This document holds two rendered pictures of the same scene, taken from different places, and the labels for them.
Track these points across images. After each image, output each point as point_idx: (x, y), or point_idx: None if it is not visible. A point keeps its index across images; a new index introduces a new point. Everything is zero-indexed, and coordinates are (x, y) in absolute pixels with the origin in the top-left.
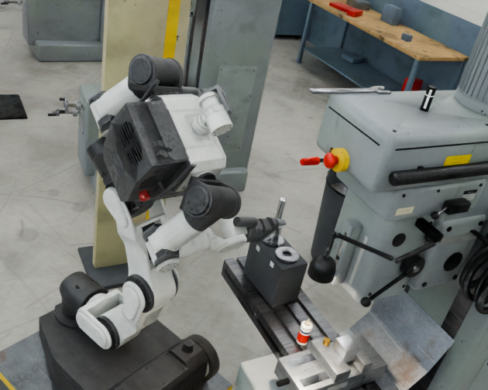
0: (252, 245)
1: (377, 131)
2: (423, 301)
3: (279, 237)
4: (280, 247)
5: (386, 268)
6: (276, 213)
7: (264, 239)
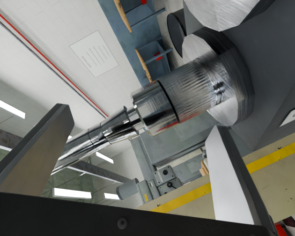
0: None
1: None
2: None
3: (178, 69)
4: (204, 22)
5: None
6: (96, 149)
7: (224, 129)
